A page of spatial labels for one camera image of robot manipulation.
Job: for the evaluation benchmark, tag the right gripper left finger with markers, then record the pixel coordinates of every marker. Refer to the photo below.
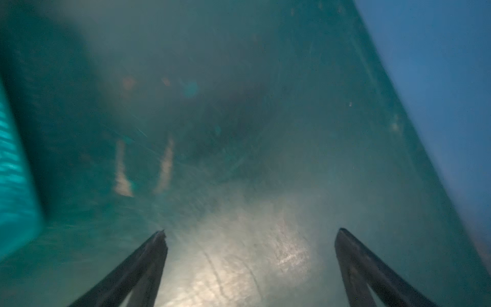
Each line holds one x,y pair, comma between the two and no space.
138,277

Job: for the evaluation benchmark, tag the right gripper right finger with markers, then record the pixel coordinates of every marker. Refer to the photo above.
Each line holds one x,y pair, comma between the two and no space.
363,272

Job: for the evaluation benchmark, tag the teal perforated plastic basket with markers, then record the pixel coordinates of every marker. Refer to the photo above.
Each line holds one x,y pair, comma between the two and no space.
21,212

